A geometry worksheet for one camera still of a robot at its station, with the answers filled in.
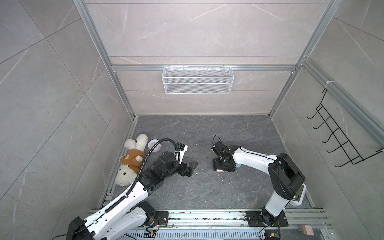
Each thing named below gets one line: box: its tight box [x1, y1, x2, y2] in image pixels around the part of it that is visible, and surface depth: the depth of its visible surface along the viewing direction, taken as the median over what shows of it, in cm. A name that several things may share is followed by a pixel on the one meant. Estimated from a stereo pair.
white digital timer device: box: [289, 183, 307, 207], surface depth 79 cm
